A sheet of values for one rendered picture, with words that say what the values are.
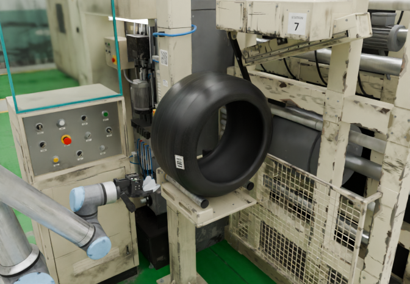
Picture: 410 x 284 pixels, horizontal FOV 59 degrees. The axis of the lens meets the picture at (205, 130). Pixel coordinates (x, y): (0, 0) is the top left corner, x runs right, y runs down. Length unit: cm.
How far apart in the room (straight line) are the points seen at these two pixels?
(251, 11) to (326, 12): 34
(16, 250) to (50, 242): 81
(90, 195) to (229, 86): 72
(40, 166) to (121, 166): 44
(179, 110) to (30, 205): 66
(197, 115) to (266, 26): 49
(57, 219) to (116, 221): 109
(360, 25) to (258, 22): 42
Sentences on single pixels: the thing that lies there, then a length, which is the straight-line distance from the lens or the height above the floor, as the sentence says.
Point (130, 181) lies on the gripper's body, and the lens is 154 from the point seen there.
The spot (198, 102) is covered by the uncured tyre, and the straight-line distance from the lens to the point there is 149.
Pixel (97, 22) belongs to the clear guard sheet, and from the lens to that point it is 201.
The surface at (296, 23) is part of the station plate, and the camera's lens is 151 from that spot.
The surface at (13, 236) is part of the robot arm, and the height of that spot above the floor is 103.
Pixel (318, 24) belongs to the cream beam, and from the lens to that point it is 151.
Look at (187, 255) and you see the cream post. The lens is 237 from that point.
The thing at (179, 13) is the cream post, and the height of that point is 172.
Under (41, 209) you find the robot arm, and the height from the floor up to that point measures 118.
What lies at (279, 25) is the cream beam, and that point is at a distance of 158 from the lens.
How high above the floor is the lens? 183
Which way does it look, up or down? 21 degrees down
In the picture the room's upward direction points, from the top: straight up
